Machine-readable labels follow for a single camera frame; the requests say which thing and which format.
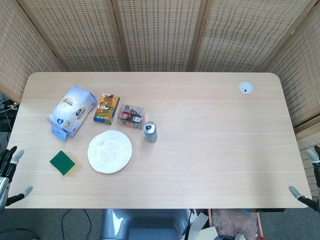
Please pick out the orange yellow carton box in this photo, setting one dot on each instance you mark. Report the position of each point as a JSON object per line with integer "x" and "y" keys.
{"x": 106, "y": 108}

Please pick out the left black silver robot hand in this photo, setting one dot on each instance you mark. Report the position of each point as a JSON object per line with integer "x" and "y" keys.
{"x": 5, "y": 185}

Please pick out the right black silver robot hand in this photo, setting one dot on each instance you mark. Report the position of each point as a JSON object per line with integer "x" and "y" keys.
{"x": 316, "y": 172}

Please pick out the pink plastic bag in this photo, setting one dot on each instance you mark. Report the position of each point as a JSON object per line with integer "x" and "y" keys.
{"x": 235, "y": 222}

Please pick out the white round plate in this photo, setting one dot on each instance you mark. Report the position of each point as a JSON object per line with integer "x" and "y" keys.
{"x": 110, "y": 151}

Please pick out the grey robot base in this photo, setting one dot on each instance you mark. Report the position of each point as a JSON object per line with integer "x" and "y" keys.
{"x": 145, "y": 223}

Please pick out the silver drink can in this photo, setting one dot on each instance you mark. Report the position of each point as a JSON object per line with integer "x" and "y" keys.
{"x": 150, "y": 133}

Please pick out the clear plastic box with items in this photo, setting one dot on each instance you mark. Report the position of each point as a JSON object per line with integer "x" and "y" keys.
{"x": 131, "y": 116}

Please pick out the green yellow sponge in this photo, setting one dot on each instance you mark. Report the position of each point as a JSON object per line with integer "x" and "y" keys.
{"x": 60, "y": 161}

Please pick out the white cardboard piece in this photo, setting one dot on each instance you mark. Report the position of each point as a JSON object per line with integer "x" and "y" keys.
{"x": 200, "y": 230}

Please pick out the woven bamboo screen panel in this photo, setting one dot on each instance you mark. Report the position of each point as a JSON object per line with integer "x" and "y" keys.
{"x": 17, "y": 55}
{"x": 300, "y": 75}
{"x": 75, "y": 35}
{"x": 157, "y": 35}
{"x": 240, "y": 35}

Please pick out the blue and white bag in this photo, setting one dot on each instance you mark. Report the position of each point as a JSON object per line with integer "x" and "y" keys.
{"x": 71, "y": 110}

